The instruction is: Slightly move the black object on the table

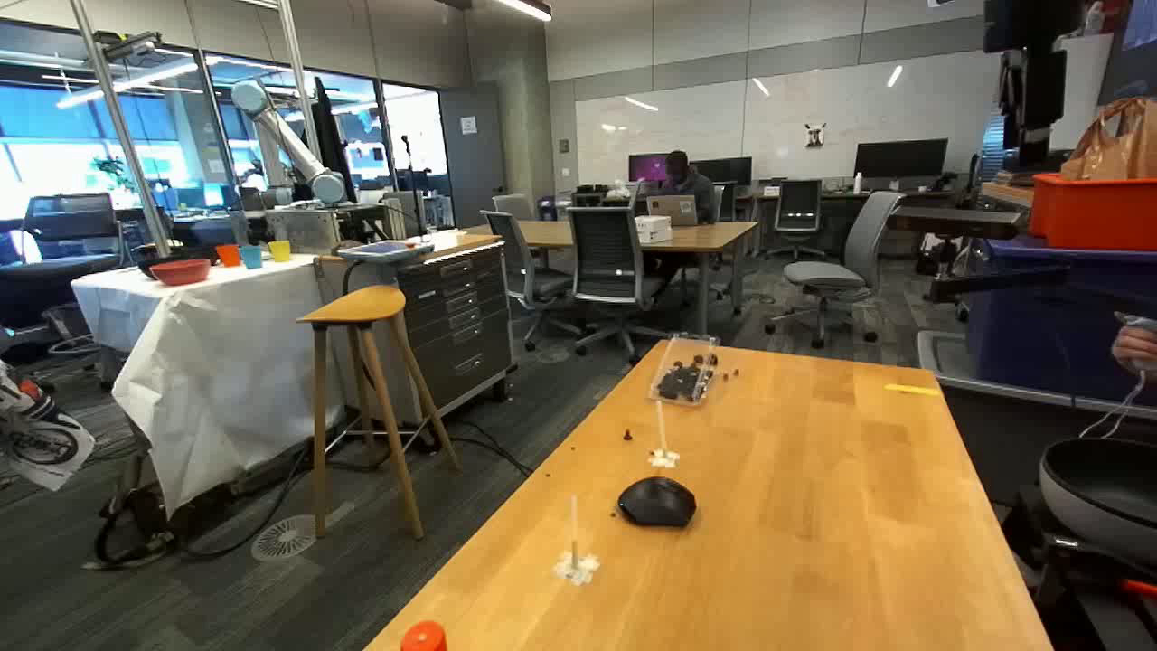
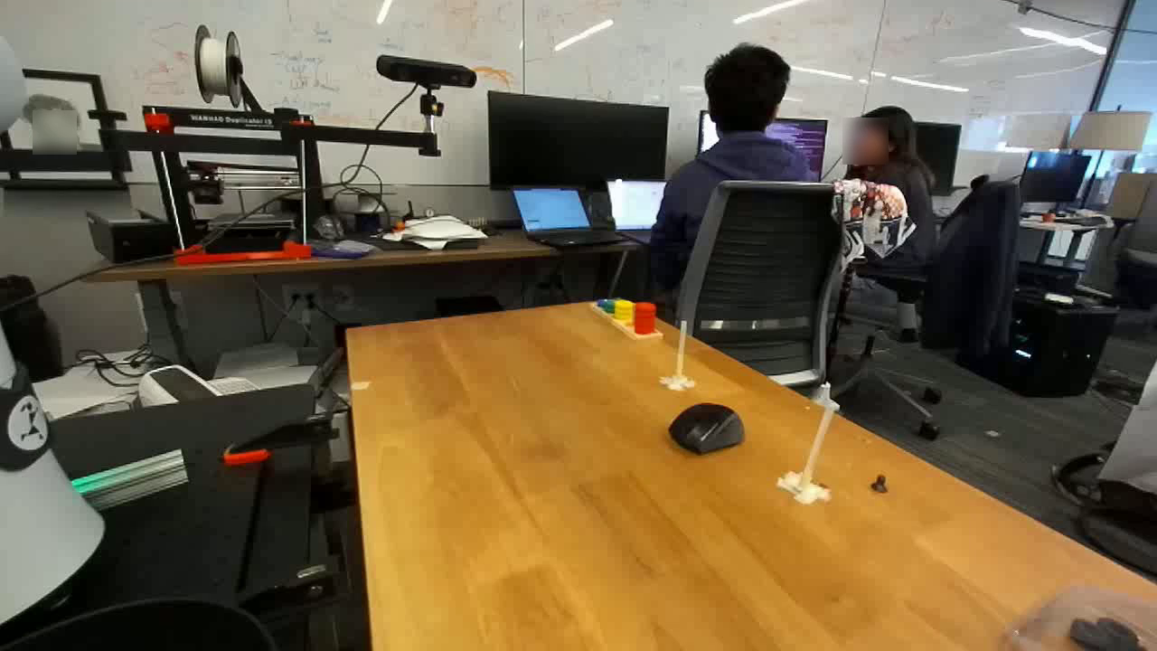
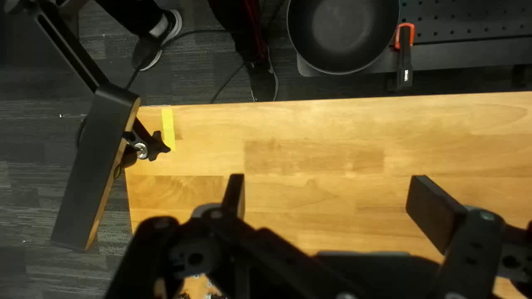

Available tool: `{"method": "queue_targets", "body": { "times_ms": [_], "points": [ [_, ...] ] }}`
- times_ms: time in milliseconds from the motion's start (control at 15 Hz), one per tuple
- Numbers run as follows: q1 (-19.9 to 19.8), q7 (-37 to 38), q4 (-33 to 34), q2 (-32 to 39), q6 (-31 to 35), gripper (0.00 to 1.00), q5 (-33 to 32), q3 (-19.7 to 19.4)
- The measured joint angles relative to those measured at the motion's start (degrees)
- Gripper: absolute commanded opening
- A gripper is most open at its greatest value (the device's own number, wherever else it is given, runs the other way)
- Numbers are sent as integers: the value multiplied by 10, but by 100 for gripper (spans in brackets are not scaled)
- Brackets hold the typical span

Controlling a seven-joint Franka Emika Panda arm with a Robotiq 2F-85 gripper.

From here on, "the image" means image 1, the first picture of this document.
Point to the brown paper bag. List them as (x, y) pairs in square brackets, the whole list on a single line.
[(1123, 141)]

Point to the light grey office chair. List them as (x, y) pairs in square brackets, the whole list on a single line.
[(869, 237)]

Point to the monitor with purple screen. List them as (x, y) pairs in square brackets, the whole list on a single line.
[(653, 170)]

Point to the red bowl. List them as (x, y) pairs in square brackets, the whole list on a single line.
[(183, 273)]

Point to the wall whiteboard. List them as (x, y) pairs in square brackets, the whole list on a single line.
[(726, 121)]

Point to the white tablecloth on table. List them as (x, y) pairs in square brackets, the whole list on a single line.
[(211, 364)]

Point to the yellow tape strip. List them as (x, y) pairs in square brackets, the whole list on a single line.
[(913, 389)]

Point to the orange cup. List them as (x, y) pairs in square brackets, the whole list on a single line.
[(230, 253)]

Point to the yellow cup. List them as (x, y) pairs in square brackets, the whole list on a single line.
[(280, 249)]

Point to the wooden office desk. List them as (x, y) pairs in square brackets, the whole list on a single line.
[(708, 237)]

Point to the orange plastic bin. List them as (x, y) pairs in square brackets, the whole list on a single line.
[(1092, 214)]

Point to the dark mesh office chair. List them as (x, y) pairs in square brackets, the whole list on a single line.
[(605, 253)]

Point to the black rounded object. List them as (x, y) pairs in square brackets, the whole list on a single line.
[(656, 502)]

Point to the grey door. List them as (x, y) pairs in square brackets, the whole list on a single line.
[(476, 150)]

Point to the light blue background robot arm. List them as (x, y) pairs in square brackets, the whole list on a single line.
[(292, 141)]

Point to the aluminium frame pole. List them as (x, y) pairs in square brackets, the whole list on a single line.
[(122, 132)]

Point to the grey drawer tool cabinet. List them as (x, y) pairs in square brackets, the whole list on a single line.
[(463, 318)]

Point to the seated person in dark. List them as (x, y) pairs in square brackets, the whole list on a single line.
[(692, 184)]

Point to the black tall equipment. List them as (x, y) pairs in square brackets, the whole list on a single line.
[(1031, 84)]

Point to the clear bag of black screws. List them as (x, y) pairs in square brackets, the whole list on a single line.
[(685, 379)]

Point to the black office chair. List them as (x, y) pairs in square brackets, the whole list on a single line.
[(798, 202)]

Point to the black frying pan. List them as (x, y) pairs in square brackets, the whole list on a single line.
[(1105, 491)]

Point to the blue cup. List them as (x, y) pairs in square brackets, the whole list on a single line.
[(251, 259)]

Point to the small black monitor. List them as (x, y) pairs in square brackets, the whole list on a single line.
[(726, 170)]

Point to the black horizontal bar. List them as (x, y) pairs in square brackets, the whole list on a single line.
[(996, 282)]

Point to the wide black monitor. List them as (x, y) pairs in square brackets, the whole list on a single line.
[(903, 161)]

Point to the wooden bar stool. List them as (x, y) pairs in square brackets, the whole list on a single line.
[(361, 305)]

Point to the grey plastic tub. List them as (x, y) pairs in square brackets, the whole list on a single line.
[(989, 421)]

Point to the orange round cap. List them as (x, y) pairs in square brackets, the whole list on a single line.
[(424, 637)]

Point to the dark blue plastic bin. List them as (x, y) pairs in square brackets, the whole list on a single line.
[(1062, 325)]

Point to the white wheeled device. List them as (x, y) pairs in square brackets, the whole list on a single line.
[(40, 446)]

